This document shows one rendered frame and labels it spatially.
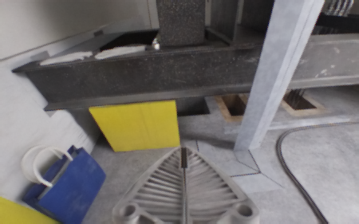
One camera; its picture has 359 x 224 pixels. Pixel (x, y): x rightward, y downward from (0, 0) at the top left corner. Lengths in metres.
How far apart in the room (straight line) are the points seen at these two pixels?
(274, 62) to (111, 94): 0.84
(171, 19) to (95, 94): 0.59
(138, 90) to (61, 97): 0.47
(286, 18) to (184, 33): 0.38
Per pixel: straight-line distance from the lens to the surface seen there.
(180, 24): 0.69
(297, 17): 0.69
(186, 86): 0.80
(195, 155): 0.16
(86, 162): 0.89
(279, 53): 0.70
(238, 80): 0.87
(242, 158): 1.01
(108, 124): 0.94
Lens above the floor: 0.83
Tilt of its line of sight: 39 degrees down
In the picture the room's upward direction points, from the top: 5 degrees counter-clockwise
